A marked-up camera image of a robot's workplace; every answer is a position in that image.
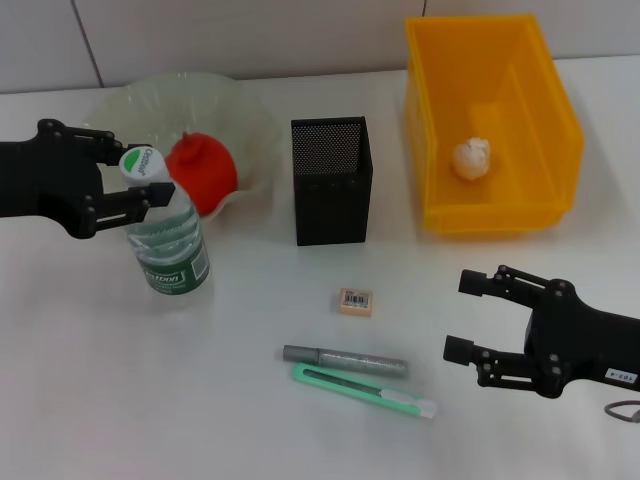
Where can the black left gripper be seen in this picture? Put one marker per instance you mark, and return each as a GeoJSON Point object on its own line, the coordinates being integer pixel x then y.
{"type": "Point", "coordinates": [45, 175]}

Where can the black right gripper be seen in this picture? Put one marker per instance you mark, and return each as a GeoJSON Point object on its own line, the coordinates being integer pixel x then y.
{"type": "Point", "coordinates": [575, 345]}

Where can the clear water bottle green label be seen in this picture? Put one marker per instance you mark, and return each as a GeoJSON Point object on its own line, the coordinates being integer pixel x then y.
{"type": "Point", "coordinates": [170, 250]}

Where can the red-orange toy orange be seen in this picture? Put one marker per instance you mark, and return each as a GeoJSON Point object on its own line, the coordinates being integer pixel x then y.
{"type": "Point", "coordinates": [210, 175]}

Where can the mint green utility knife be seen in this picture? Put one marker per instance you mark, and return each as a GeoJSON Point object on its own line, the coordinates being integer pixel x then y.
{"type": "Point", "coordinates": [350, 387]}

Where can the white paper ball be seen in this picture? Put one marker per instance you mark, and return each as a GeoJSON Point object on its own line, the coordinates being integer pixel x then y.
{"type": "Point", "coordinates": [471, 157]}

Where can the translucent wavy fruit bowl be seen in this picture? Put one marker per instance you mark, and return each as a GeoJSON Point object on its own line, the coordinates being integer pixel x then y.
{"type": "Point", "coordinates": [215, 105]}

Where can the silver glitter marker pen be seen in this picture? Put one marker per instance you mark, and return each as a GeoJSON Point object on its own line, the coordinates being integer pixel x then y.
{"type": "Point", "coordinates": [360, 362]}

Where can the beige eraser with barcode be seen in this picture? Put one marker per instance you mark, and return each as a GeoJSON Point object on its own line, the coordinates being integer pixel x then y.
{"type": "Point", "coordinates": [353, 301]}

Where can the black mesh pen holder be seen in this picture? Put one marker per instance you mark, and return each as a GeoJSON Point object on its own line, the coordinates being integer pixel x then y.
{"type": "Point", "coordinates": [332, 210]}

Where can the plain white partition board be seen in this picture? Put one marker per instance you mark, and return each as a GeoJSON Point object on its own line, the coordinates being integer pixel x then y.
{"type": "Point", "coordinates": [35, 40]}
{"type": "Point", "coordinates": [250, 35]}

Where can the yellow plastic storage bin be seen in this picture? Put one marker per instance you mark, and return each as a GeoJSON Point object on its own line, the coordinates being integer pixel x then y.
{"type": "Point", "coordinates": [500, 100]}

